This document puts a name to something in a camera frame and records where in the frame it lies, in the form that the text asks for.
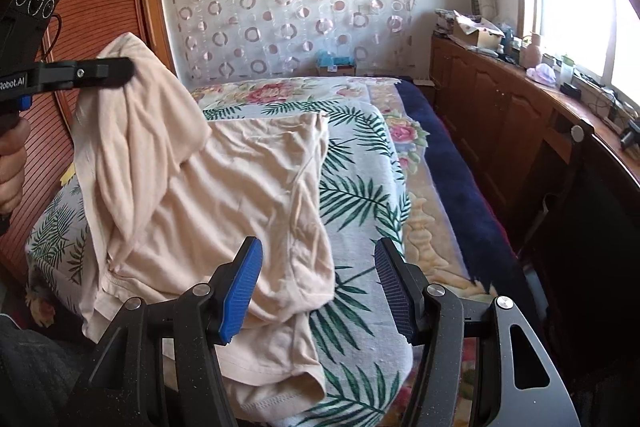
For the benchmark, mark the floral bedspread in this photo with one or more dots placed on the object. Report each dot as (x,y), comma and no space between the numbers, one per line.
(300,89)

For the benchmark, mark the yellow cloth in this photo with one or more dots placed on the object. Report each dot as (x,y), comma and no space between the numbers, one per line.
(67,177)

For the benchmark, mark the pink vase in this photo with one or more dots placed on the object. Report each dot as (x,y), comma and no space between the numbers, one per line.
(532,52)

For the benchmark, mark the small flat box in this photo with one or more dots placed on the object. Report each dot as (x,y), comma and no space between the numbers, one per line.
(346,69)

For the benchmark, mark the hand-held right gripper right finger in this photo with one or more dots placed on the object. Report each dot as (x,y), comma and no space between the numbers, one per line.
(395,297)

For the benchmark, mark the leaf-print blanket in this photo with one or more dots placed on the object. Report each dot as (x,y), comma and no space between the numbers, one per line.
(360,187)

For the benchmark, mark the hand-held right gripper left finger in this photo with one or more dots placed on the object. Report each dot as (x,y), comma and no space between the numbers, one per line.
(240,292)

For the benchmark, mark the navy blue blanket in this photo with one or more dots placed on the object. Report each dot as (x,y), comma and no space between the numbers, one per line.
(460,167)

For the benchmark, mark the person's dark trousers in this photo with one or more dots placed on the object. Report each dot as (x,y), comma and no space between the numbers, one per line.
(30,357)

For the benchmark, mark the green-capped bottle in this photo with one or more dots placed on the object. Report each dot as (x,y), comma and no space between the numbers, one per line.
(567,69)

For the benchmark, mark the blue plastic pack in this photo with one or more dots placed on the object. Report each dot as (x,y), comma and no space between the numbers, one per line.
(327,57)

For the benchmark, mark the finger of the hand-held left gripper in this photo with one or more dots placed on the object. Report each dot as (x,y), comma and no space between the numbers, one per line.
(100,69)

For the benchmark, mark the person's left hand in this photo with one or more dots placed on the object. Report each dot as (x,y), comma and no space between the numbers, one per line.
(10,167)

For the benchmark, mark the purple plastic bag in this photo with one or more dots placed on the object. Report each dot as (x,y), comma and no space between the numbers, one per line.
(542,74)

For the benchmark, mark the open cardboard box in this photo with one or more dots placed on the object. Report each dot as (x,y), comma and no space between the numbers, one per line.
(475,32)

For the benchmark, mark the beige t-shirt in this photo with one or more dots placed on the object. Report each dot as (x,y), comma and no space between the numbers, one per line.
(225,187)

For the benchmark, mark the long wooden cabinet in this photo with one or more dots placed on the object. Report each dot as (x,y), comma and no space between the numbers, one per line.
(500,102)

